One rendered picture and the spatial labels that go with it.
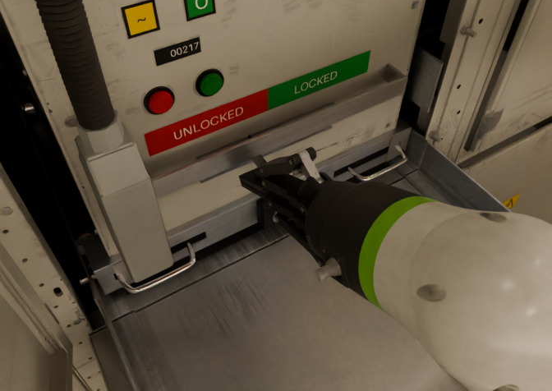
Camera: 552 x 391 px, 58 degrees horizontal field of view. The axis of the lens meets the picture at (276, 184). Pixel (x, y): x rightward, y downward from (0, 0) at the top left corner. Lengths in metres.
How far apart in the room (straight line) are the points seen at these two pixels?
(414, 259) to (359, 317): 0.40
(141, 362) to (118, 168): 0.32
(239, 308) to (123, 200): 0.30
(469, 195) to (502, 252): 0.54
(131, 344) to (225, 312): 0.13
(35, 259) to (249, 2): 0.35
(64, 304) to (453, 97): 0.62
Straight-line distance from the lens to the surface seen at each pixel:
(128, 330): 0.72
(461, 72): 0.81
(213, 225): 0.72
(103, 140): 0.44
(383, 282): 0.35
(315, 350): 0.69
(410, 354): 0.71
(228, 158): 0.60
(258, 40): 0.58
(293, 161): 0.47
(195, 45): 0.54
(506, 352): 0.30
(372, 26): 0.68
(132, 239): 0.51
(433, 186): 0.88
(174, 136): 0.59
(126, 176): 0.46
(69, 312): 0.69
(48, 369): 0.74
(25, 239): 0.57
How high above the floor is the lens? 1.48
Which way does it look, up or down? 48 degrees down
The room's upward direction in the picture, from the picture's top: straight up
